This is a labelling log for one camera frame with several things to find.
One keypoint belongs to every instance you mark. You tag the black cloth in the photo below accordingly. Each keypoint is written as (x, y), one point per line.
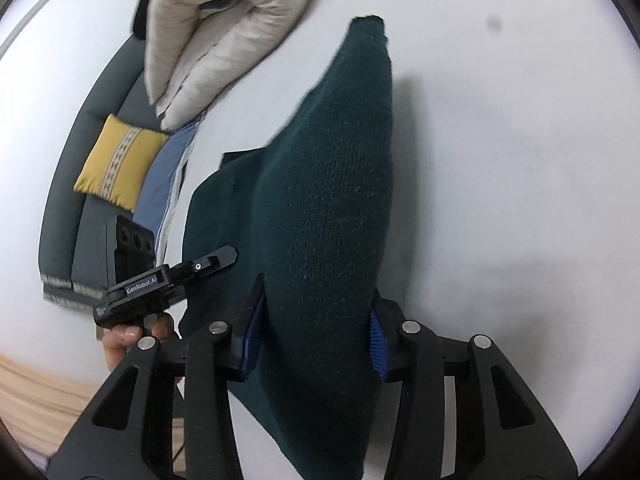
(144, 10)

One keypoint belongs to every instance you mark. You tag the person's left hand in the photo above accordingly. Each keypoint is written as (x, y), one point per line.
(127, 342)

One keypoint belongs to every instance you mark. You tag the yellow cushion with patterned stripe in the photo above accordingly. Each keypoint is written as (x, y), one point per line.
(120, 162)

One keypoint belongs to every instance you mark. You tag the white bed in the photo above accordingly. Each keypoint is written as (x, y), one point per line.
(500, 170)

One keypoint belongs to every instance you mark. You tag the grey upholstered headboard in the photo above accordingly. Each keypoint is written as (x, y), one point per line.
(75, 185)

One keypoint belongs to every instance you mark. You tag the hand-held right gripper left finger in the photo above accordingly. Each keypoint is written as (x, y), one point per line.
(252, 332)

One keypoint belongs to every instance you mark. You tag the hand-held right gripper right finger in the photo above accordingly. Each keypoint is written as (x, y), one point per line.
(378, 345)

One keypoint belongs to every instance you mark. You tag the dark green knitted sweater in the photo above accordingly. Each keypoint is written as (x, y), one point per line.
(325, 200)

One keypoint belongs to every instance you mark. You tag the beige folded duvet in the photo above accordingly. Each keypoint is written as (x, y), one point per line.
(220, 35)

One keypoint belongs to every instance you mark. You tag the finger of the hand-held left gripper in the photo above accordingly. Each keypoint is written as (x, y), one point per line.
(210, 259)

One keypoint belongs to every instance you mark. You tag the blue pillow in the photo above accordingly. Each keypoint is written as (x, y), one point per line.
(160, 190)

